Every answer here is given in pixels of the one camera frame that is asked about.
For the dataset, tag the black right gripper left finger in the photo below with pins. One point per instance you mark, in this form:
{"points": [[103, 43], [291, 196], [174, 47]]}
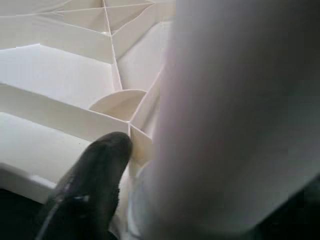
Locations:
{"points": [[90, 190]]}

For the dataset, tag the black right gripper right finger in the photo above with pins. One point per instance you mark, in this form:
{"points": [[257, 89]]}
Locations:
{"points": [[292, 220]]}

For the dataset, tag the white plastic table top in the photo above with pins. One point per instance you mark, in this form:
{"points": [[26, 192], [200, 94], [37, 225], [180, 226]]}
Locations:
{"points": [[62, 75]]}

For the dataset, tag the white plastic table leg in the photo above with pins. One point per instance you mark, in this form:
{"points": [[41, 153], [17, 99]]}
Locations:
{"points": [[225, 112]]}

